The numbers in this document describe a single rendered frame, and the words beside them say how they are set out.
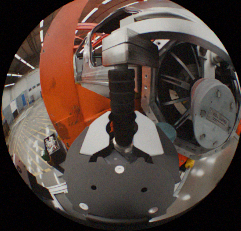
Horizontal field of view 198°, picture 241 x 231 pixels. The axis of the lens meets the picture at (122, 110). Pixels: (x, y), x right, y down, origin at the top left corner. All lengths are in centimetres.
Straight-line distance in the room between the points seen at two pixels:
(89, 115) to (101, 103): 9
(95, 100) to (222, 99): 46
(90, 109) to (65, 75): 22
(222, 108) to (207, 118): 4
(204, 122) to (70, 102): 41
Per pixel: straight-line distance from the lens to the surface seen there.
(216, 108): 15
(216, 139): 19
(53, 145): 57
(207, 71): 30
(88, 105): 40
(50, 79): 34
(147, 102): 34
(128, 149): 16
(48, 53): 37
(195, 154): 43
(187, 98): 39
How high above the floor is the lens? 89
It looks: 29 degrees down
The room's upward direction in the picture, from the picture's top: 2 degrees counter-clockwise
